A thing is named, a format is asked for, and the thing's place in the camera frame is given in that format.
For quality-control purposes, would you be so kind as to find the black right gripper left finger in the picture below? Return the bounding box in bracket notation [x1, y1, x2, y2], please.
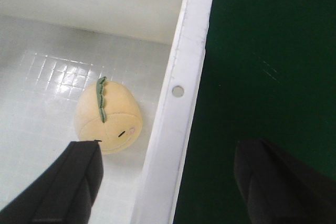
[1, 140, 103, 223]

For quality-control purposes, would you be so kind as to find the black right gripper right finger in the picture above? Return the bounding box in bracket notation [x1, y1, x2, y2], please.
[234, 139, 335, 223]

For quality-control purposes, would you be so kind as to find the white plastic tote box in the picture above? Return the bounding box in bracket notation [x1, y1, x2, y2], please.
[1, 0, 213, 223]

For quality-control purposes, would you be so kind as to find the yellow plush ball green leaf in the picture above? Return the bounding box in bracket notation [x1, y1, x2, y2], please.
[74, 77, 143, 154]

